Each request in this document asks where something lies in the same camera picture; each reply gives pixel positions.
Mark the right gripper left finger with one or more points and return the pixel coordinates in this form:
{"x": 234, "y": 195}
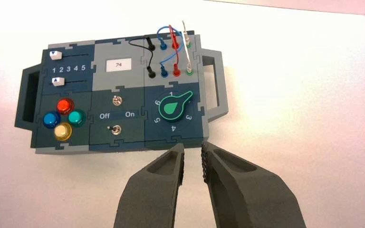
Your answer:
{"x": 151, "y": 198}

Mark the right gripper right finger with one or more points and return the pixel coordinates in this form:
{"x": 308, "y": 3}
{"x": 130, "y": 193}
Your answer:
{"x": 248, "y": 201}

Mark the dark teal grey task box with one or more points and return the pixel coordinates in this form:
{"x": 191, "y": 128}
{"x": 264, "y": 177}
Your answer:
{"x": 119, "y": 105}

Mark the green rotary pointer knob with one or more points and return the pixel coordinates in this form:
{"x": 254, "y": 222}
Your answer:
{"x": 171, "y": 108}

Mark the green round push button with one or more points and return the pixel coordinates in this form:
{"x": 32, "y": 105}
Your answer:
{"x": 76, "y": 118}

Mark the yellow round push button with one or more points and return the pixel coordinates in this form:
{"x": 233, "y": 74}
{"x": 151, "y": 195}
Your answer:
{"x": 63, "y": 131}

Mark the red round push button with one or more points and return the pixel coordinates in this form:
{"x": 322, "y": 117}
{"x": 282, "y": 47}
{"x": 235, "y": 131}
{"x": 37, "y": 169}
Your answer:
{"x": 65, "y": 106}

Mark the blue round push button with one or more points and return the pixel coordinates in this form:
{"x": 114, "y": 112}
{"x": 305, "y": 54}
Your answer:
{"x": 51, "y": 120}

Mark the white paper label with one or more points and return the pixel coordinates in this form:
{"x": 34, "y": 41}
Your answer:
{"x": 118, "y": 65}

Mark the white slider knob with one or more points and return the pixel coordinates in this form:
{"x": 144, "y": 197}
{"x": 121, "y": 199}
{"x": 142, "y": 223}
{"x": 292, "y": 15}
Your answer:
{"x": 56, "y": 55}
{"x": 58, "y": 81}

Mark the metal toggle switch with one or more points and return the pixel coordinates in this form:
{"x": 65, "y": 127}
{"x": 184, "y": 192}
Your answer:
{"x": 116, "y": 130}
{"x": 117, "y": 100}

